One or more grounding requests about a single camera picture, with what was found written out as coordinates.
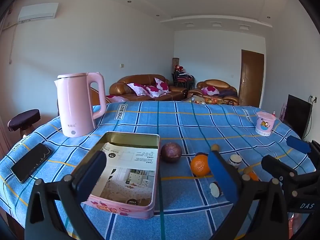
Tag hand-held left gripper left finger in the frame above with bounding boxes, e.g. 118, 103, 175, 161
25, 151, 108, 240

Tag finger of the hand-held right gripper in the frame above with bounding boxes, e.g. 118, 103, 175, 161
261, 155, 301, 188
286, 135, 320, 155

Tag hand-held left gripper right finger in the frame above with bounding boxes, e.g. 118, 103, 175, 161
208, 151, 292, 240

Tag orange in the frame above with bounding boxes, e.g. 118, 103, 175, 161
190, 154, 212, 177

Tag pink tin box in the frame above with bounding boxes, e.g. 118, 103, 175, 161
71, 131, 160, 220

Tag black television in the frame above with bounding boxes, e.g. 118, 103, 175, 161
282, 94, 312, 138

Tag pink cartoon cup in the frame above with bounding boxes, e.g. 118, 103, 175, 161
255, 111, 277, 137

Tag printed paper leaflet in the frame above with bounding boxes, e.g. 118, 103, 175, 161
90, 142, 158, 207

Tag dark purple passion fruit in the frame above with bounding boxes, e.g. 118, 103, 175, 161
160, 142, 182, 163

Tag black smartphone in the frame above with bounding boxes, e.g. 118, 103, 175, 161
10, 142, 53, 183

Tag blue checked tablecloth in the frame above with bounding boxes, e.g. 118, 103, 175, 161
0, 101, 317, 240

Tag pink electric kettle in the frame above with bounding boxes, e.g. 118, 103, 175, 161
54, 72, 108, 138

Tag cluttered coffee table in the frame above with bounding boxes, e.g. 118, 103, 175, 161
182, 95, 234, 105

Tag brown wooden door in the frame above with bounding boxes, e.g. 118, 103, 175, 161
239, 49, 265, 107

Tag tan leather armchair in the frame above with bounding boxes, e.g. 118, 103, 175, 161
90, 87, 110, 104

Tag purple blanket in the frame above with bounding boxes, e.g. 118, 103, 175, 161
217, 89, 238, 97

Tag pink flowered cloth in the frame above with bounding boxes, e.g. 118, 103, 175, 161
105, 94, 125, 103

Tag white magenta flowered cushion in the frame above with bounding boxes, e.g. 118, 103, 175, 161
127, 82, 150, 97
154, 77, 170, 92
201, 85, 217, 95
145, 86, 167, 98

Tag dark purple round stool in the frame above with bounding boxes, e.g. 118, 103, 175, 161
7, 109, 41, 138

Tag brown leather armchair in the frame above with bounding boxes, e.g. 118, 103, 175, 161
188, 79, 238, 105

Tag stacked black red chairs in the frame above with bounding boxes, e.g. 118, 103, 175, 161
172, 71, 195, 89

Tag brown leather sofa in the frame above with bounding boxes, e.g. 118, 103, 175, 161
109, 74, 188, 102

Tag air conditioner pipe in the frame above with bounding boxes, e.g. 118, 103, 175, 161
7, 21, 20, 65

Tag white wall air conditioner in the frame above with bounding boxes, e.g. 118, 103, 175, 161
17, 2, 59, 23

